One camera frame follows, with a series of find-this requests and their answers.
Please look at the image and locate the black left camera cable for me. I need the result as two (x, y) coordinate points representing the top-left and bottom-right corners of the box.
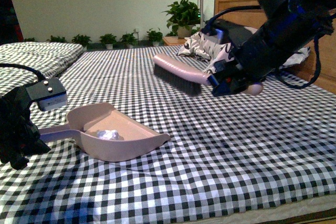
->
(0, 63), (46, 81)

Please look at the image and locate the beige plastic dustpan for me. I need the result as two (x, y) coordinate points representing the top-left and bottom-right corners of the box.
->
(39, 103), (170, 162)

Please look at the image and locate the large potted green plant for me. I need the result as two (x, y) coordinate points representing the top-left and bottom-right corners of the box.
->
(163, 0), (201, 38)

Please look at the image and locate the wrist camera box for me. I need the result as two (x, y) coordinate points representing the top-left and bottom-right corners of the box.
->
(26, 78), (67, 111)
(211, 19), (254, 46)

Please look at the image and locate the black white patterned cloth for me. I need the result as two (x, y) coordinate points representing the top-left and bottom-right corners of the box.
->
(176, 26), (311, 73)

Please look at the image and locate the crumpled white paper trash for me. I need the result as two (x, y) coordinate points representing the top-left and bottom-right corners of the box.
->
(97, 130), (124, 141)

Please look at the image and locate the wooden nightstand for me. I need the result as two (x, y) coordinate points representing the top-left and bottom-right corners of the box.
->
(163, 36), (186, 46)

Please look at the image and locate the small potted plant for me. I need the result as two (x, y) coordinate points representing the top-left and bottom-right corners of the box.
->
(47, 35), (67, 43)
(100, 34), (117, 50)
(120, 33), (138, 48)
(146, 28), (163, 47)
(71, 34), (92, 51)

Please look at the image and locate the checkered pillow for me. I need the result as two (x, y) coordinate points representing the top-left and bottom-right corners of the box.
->
(1, 42), (84, 95)

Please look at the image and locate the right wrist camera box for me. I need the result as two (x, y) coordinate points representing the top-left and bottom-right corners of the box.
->
(211, 19), (254, 46)

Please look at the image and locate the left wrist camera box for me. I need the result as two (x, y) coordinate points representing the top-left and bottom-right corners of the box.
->
(26, 78), (67, 111)

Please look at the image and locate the black white checkered bedding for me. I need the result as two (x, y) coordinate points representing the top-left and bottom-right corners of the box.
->
(1, 46), (335, 223)

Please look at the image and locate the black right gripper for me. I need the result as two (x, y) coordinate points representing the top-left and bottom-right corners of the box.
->
(208, 60), (265, 97)

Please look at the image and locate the blue black arm cable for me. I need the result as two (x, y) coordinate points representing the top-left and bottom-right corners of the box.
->
(274, 0), (336, 90)

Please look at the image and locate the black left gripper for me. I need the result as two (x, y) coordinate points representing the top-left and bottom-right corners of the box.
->
(1, 86), (51, 170)

